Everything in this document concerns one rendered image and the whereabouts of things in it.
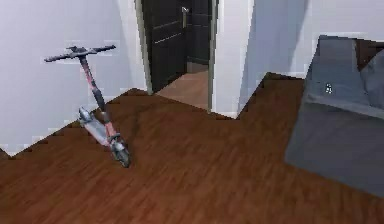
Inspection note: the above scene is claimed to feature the silver door handle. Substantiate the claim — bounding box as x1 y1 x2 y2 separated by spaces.
181 5 190 30

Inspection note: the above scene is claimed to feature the dark brown room door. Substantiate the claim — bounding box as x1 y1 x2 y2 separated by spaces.
141 0 192 94

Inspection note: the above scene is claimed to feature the grey pillow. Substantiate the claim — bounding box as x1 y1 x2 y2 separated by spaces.
359 48 384 111

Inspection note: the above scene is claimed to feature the grey and red kick scooter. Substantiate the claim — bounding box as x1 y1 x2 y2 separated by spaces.
43 44 132 169

